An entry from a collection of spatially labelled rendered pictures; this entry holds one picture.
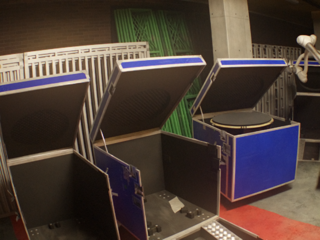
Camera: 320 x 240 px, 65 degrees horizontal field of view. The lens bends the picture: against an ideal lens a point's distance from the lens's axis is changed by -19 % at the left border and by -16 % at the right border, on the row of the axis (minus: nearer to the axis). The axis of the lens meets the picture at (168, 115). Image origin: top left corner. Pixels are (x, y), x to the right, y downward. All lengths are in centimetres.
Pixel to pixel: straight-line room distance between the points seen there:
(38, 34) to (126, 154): 272
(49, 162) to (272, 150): 249
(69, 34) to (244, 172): 365
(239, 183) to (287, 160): 75
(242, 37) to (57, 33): 313
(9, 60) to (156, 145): 218
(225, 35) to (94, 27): 238
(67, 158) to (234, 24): 316
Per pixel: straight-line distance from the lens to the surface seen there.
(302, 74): 409
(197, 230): 293
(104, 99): 261
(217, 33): 459
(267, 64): 359
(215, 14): 464
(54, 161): 301
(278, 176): 370
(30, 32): 501
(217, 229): 291
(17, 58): 375
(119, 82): 244
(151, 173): 358
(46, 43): 505
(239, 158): 322
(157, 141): 352
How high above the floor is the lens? 177
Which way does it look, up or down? 11 degrees down
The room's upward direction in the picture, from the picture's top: 4 degrees counter-clockwise
